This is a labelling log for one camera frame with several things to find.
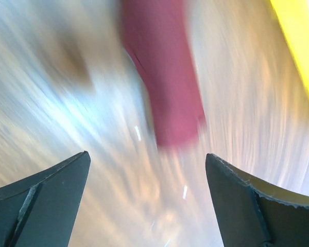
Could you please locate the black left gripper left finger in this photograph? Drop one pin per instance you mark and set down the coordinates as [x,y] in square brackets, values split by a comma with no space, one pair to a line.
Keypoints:
[40,210]

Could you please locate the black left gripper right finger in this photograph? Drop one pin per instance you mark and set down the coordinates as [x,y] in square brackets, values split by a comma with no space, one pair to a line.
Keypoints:
[253,212]

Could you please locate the dark red cloth napkin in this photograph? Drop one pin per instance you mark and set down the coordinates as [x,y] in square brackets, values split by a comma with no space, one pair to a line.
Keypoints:
[155,38]

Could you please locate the yellow plastic tray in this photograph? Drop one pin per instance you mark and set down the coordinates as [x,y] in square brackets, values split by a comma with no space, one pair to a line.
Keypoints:
[293,16]

